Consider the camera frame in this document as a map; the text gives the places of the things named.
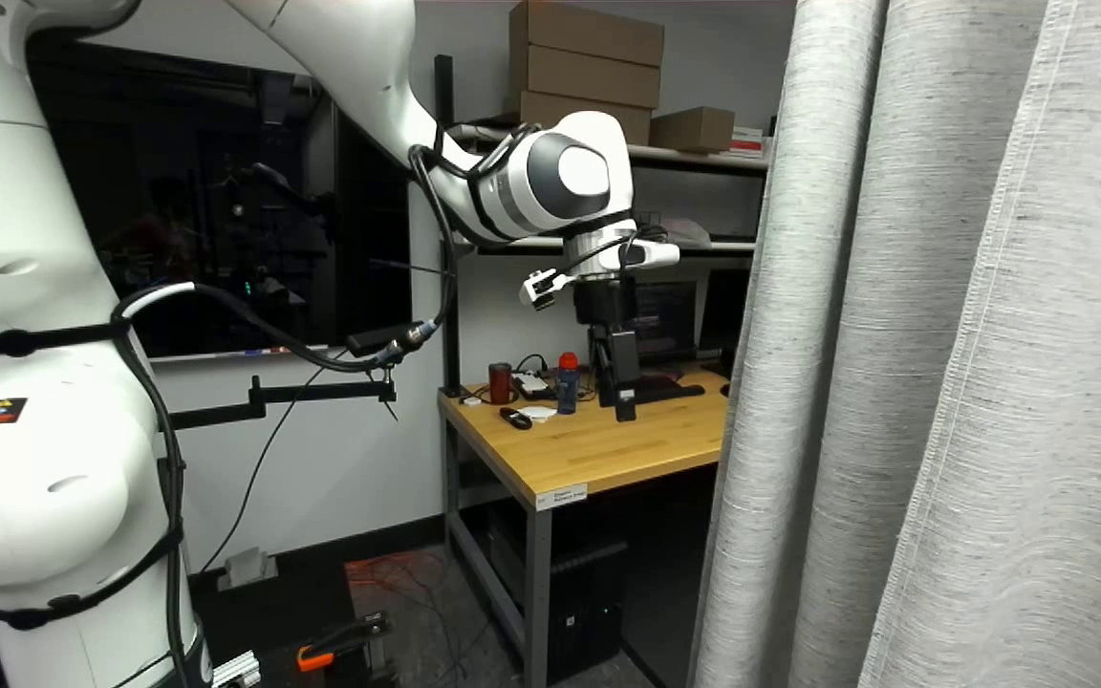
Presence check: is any grey fabric curtain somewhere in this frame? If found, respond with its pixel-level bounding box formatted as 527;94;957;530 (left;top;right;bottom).
685;0;1101;688

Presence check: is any wooden desk with metal legs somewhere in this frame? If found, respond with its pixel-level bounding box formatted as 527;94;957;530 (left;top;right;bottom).
437;368;737;688

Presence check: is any large black screen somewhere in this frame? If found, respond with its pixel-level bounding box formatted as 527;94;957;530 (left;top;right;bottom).
28;29;418;363

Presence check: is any blue bottle with red cap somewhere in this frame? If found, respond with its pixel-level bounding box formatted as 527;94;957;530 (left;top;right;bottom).
553;353;584;418

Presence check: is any black computer tower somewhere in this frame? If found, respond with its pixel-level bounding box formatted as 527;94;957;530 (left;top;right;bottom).
543;548;630;688

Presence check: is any thin black hanging cable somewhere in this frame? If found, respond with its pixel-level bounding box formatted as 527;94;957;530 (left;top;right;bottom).
197;361;352;578

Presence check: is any grey rounded object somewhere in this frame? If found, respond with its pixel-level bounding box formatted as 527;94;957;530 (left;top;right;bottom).
652;211;714;250

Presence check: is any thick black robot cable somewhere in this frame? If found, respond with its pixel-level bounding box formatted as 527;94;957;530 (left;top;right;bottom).
109;143;476;688

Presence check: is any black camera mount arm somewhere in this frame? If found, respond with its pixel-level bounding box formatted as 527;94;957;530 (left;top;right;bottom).
174;376;402;436

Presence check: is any small white box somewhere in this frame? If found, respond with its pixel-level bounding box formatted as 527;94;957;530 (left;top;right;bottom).
509;357;560;401

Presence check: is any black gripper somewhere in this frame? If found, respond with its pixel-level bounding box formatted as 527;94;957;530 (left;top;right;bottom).
569;276;646;424

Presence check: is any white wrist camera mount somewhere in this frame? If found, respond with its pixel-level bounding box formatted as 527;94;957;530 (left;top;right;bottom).
518;229;690;312

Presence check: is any small grey floor box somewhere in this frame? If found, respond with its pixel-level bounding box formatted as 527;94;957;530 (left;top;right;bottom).
221;548;282;592

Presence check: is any orange handled clamp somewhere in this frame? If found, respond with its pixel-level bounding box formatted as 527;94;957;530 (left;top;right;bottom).
290;612;394;678

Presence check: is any small brown cardboard box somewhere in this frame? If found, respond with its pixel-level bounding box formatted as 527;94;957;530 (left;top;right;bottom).
646;104;741;157

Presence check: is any black bar camera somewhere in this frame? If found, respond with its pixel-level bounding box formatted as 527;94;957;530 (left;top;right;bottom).
343;321;408;361

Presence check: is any black computer monitor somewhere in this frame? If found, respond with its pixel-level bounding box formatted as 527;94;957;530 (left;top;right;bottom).
630;266;752;406

